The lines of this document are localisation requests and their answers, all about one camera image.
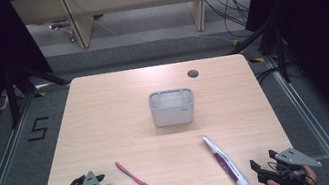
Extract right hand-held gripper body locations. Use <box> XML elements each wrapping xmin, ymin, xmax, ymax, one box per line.
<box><xmin>253</xmin><ymin>143</ymin><xmax>326</xmax><ymax>185</ymax></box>

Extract white purple toothpaste tube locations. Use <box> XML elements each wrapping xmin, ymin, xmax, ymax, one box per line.
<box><xmin>201</xmin><ymin>129</ymin><xmax>250</xmax><ymax>185</ymax></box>

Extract person's right hand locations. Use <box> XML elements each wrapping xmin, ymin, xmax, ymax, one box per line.
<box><xmin>264</xmin><ymin>164</ymin><xmax>320</xmax><ymax>185</ymax></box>

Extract pink toothbrush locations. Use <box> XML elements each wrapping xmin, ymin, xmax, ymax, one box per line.
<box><xmin>114</xmin><ymin>155</ymin><xmax>160</xmax><ymax>185</ymax></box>

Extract grey plastic holder box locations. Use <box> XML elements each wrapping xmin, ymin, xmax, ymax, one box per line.
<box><xmin>146</xmin><ymin>85</ymin><xmax>199</xmax><ymax>130</ymax></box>

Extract black metal stand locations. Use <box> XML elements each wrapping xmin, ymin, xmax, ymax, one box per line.
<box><xmin>223</xmin><ymin>16</ymin><xmax>295</xmax><ymax>94</ymax></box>
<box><xmin>0</xmin><ymin>52</ymin><xmax>78</xmax><ymax>130</ymax></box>

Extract small bottle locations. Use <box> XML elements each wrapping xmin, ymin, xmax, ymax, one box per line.
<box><xmin>65</xmin><ymin>26</ymin><xmax>77</xmax><ymax>45</ymax></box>

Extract pink object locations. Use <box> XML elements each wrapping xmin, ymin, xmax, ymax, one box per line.
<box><xmin>47</xmin><ymin>18</ymin><xmax>72</xmax><ymax>31</ymax></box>

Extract black floor cable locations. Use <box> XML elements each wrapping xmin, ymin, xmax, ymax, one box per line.
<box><xmin>253</xmin><ymin>63</ymin><xmax>283</xmax><ymax>85</ymax></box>

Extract white floor cable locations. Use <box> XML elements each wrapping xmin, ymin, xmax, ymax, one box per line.
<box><xmin>187</xmin><ymin>27</ymin><xmax>237</xmax><ymax>51</ymax></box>

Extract hanging black cables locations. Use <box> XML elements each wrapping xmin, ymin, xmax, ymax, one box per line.
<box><xmin>203</xmin><ymin>0</ymin><xmax>256</xmax><ymax>44</ymax></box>

